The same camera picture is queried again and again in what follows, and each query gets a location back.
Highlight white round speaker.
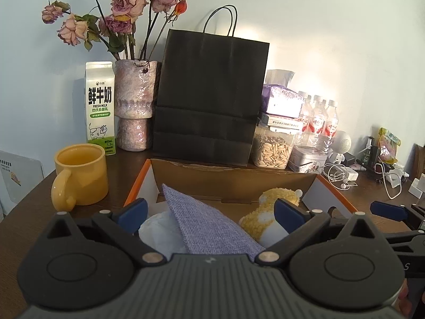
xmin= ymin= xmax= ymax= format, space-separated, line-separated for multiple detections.
xmin=328 ymin=130 xmax=351 ymax=164

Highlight dried pink rose bouquet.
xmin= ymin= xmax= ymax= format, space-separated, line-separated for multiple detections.
xmin=41 ymin=0 xmax=187 ymax=61

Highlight white cloth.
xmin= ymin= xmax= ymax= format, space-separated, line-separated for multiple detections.
xmin=138 ymin=211 xmax=187 ymax=259

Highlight white plush toy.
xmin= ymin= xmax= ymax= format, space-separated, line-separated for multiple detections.
xmin=259 ymin=221 xmax=288 ymax=249

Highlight black paper bag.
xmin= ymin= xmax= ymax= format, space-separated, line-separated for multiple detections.
xmin=153 ymin=4 xmax=269 ymax=166

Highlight red cardboard box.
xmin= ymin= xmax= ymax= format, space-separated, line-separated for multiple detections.
xmin=123 ymin=158 xmax=411 ymax=236

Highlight white charger with cable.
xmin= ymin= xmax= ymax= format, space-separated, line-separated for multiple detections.
xmin=375 ymin=162 xmax=409 ymax=200

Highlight silver metal tin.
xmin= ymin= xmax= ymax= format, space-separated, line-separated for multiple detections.
xmin=287 ymin=145 xmax=327 ymax=174

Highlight colourful snack bag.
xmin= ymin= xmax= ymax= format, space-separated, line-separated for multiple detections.
xmin=377 ymin=128 xmax=401 ymax=165

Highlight clear jar of seeds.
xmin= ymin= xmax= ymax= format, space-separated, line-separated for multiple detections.
xmin=251 ymin=127 xmax=295 ymax=169

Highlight yellow ceramic mug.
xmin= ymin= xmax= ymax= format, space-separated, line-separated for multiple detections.
xmin=50 ymin=143 xmax=108 ymax=212

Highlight pink speckled vase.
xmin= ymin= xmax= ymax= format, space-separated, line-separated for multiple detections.
xmin=114 ymin=60 xmax=161 ymax=152

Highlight yellow knitted plush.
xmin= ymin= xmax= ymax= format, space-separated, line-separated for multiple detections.
xmin=239 ymin=188 xmax=303 ymax=243

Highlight white milk carton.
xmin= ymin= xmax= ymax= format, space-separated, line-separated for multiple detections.
xmin=85 ymin=61 xmax=116 ymax=156

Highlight purple woven cloth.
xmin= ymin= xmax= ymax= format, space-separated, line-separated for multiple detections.
xmin=162 ymin=185 xmax=264 ymax=260

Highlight white wall sign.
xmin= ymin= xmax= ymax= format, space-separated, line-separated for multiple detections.
xmin=1 ymin=151 xmax=44 ymax=204

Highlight purple tissue pack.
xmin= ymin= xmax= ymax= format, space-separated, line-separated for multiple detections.
xmin=261 ymin=69 xmax=304 ymax=119

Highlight red-labelled water bottles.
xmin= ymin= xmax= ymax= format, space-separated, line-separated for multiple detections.
xmin=295 ymin=91 xmax=339 ymax=153

